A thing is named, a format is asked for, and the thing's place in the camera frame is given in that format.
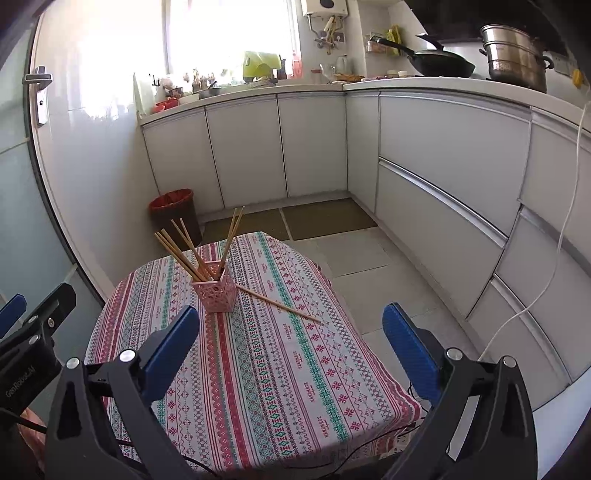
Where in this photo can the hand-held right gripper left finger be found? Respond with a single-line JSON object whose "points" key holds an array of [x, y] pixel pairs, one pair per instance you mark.
{"points": [[171, 350]]}

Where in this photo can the red bowl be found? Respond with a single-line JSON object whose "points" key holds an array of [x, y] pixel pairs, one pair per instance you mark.
{"points": [[166, 106]]}

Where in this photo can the red trash bin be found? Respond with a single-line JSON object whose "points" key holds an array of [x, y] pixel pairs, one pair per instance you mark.
{"points": [[173, 212]]}

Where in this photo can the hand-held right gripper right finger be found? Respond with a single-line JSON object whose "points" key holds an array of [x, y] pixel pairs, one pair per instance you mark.
{"points": [[411, 355]]}

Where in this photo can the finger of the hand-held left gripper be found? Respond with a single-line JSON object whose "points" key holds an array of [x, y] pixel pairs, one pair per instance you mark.
{"points": [[53, 307], [11, 311]]}

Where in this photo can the pink perforated utensil holder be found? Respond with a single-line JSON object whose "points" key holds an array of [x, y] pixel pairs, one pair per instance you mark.
{"points": [[214, 288]]}

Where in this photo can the yellow green bag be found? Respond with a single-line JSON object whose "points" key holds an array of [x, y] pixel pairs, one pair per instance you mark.
{"points": [[261, 64]]}

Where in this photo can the white kitchen countertop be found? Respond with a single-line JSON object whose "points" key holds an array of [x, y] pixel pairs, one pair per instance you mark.
{"points": [[415, 85]]}

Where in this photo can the yellow hanging object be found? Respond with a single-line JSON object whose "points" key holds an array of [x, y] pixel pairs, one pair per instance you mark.
{"points": [[395, 39]]}

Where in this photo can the kitchen window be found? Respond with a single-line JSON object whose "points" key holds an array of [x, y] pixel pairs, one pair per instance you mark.
{"points": [[221, 27]]}

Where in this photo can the small yellow object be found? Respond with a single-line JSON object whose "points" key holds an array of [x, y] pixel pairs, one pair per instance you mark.
{"points": [[577, 78]]}

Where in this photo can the black wok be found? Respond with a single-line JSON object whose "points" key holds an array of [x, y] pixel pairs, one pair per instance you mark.
{"points": [[443, 64]]}

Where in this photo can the person's left hand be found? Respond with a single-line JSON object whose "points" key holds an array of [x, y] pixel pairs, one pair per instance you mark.
{"points": [[33, 443]]}

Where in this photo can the patterned woven tablecloth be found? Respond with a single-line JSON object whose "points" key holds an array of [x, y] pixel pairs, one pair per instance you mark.
{"points": [[277, 369]]}

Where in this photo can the single wooden chopstick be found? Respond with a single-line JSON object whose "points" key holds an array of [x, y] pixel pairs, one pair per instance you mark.
{"points": [[300, 313], [258, 296]]}

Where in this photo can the brown floor mat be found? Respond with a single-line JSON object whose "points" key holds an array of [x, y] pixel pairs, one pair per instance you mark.
{"points": [[244, 226], [328, 219]]}

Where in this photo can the frosted glass door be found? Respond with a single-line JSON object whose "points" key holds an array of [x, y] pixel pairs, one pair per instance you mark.
{"points": [[27, 207]]}

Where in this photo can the bunch of wooden chopsticks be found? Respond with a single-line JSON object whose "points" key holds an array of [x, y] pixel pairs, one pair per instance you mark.
{"points": [[184, 262]]}

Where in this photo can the stainless steel steamer pot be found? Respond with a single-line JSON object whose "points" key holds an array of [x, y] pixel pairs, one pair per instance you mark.
{"points": [[512, 60]]}

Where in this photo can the white kettle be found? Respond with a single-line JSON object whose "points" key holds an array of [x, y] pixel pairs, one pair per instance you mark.
{"points": [[342, 64]]}

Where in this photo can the red bottle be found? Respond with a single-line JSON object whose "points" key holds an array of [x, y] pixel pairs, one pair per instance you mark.
{"points": [[297, 67]]}

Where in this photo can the water heater pipes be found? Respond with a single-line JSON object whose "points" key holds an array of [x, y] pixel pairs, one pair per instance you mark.
{"points": [[328, 32]]}

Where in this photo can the white water heater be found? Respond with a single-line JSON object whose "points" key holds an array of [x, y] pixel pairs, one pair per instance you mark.
{"points": [[323, 7]]}

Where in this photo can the white kitchen cabinets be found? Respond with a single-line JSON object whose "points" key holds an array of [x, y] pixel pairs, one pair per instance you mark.
{"points": [[438, 152]]}

